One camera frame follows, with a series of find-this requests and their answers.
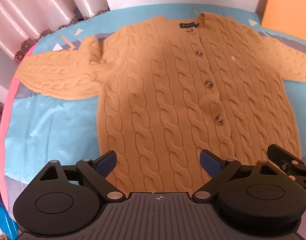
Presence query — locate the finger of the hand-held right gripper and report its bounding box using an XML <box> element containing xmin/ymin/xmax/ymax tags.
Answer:
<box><xmin>266</xmin><ymin>144</ymin><xmax>306</xmax><ymax>188</ymax></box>

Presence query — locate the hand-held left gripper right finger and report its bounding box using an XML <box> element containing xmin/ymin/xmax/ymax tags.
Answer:
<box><xmin>191</xmin><ymin>149</ymin><xmax>279</xmax><ymax>203</ymax></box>

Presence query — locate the tan cable-knit cardigan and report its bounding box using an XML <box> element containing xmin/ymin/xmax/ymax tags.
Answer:
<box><xmin>15</xmin><ymin>12</ymin><xmax>306</xmax><ymax>193</ymax></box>

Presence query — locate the blue and grey printed bedsheet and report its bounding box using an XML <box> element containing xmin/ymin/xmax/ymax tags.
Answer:
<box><xmin>0</xmin><ymin>3</ymin><xmax>306</xmax><ymax>198</ymax></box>

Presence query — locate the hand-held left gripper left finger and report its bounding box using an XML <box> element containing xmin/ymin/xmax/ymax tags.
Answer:
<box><xmin>39</xmin><ymin>150</ymin><xmax>127</xmax><ymax>203</ymax></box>

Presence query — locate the pink lace-trimmed curtain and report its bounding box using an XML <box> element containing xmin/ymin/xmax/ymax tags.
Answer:
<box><xmin>0</xmin><ymin>0</ymin><xmax>111</xmax><ymax>66</ymax></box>

